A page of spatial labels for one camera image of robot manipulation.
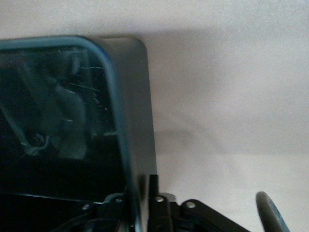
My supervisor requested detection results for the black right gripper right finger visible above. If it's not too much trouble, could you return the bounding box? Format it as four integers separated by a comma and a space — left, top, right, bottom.
147, 174, 179, 232

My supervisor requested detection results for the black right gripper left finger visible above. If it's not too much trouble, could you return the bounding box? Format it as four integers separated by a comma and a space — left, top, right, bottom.
96, 192, 133, 232

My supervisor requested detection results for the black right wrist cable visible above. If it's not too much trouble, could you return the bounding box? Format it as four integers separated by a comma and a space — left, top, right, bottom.
255, 191, 291, 232

